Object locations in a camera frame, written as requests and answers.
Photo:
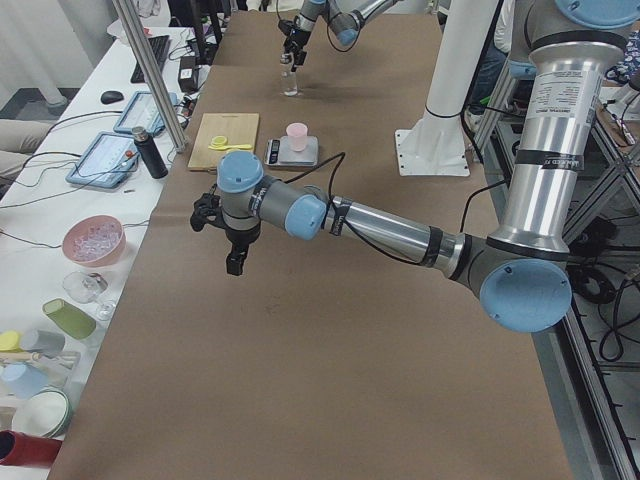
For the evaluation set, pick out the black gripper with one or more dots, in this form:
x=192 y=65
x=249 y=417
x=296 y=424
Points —
x=240 y=235
x=299 y=36

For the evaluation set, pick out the glass sauce bottle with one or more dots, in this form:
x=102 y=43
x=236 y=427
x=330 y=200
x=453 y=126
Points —
x=289 y=84

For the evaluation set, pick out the pink plastic cup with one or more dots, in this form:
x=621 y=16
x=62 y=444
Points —
x=297 y=135

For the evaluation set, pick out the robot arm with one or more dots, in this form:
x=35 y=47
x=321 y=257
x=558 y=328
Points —
x=518 y=271
x=346 y=26

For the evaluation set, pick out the digital kitchen scale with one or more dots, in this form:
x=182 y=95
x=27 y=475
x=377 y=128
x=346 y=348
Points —
x=280 y=154

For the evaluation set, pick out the green cup lying down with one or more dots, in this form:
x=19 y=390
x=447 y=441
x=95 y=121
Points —
x=69 y=318

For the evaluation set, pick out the grey cup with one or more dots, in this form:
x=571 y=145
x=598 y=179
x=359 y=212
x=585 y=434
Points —
x=42 y=341

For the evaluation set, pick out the yellow cup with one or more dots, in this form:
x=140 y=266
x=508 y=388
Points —
x=10 y=341

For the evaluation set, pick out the light blue cup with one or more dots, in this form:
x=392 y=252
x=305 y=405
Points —
x=24 y=380

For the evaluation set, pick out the red cup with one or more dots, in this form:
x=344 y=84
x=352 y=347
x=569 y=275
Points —
x=20 y=449

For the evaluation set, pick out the wooden cutting board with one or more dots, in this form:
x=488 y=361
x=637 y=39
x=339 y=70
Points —
x=220 y=134

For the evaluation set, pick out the yellow plastic knife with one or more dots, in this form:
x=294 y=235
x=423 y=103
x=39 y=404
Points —
x=224 y=147

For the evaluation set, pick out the black power box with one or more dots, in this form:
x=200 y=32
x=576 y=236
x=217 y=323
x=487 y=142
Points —
x=188 y=74

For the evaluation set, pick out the lemon slice near knife tip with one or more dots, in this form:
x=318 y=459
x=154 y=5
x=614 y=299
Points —
x=218 y=142

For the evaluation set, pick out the pink bowl with ice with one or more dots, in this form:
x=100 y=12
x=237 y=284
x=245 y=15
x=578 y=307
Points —
x=95 y=241

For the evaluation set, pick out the black thermos bottle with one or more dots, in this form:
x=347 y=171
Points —
x=149 y=152

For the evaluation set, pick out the wine glass lying down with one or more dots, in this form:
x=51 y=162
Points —
x=86 y=288

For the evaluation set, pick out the near blue tablet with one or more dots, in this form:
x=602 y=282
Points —
x=106 y=163

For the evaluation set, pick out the blue tablet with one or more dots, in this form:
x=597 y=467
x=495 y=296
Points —
x=141 y=110
x=106 y=163

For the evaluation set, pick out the far blue tablet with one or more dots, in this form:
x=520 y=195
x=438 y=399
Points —
x=141 y=110

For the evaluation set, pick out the black computer mouse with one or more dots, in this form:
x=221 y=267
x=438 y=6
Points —
x=111 y=96

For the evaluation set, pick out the white green bowl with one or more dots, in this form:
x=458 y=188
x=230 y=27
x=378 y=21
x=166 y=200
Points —
x=47 y=414

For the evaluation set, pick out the seated person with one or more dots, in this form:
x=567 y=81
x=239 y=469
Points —
x=19 y=140

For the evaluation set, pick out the aluminium frame post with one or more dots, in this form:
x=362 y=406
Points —
x=145 y=57

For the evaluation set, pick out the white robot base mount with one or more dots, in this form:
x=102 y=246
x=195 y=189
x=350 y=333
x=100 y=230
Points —
x=435 y=145

